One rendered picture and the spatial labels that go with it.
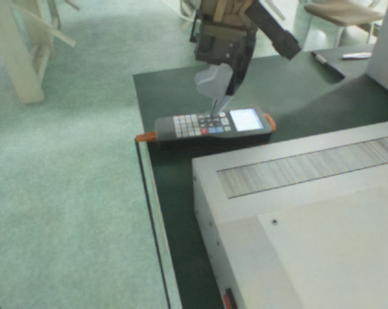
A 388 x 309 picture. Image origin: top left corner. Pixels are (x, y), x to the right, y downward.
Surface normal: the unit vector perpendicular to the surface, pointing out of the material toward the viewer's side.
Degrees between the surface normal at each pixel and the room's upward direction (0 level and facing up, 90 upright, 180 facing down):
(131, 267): 0
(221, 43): 90
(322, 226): 0
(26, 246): 0
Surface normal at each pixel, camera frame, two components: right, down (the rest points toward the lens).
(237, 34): 0.15, 0.66
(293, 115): -0.03, -0.75
